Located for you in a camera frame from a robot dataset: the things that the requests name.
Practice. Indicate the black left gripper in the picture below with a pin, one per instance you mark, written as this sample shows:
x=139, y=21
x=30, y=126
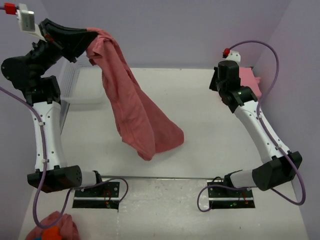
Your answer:
x=53, y=36

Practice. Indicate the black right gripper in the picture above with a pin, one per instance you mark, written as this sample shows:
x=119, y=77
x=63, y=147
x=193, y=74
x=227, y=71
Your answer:
x=214, y=81

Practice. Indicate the red polo t shirt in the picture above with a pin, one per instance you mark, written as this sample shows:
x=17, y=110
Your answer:
x=139, y=121

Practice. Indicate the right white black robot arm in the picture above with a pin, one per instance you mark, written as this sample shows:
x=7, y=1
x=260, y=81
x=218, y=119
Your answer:
x=277, y=159

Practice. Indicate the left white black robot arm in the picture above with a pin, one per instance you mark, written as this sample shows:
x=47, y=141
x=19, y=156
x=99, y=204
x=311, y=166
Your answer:
x=42, y=95

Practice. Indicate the folded pink t shirt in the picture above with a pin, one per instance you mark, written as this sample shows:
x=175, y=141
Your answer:
x=248, y=79

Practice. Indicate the white plastic basket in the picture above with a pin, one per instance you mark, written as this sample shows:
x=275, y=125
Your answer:
x=81, y=85

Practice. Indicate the crumpled red cloth pile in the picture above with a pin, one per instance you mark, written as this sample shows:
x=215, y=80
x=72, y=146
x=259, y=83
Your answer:
x=67, y=228

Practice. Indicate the orange blue toy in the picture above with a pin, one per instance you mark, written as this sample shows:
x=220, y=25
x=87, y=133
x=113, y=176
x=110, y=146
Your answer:
x=52, y=233

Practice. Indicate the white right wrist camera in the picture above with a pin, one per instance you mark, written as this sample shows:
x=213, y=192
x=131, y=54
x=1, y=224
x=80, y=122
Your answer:
x=231, y=55

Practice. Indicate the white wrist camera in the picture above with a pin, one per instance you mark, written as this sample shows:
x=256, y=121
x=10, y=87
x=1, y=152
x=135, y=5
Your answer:
x=231, y=55
x=26, y=22

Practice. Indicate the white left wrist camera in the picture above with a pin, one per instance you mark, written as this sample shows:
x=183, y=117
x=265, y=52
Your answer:
x=26, y=22

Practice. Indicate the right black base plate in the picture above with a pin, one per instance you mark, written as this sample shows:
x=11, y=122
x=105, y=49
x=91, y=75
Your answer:
x=221, y=198

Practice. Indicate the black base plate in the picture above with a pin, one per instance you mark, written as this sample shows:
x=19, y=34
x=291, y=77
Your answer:
x=101, y=197
x=221, y=198

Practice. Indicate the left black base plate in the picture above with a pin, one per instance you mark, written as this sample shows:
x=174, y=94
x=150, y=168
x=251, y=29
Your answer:
x=101, y=197

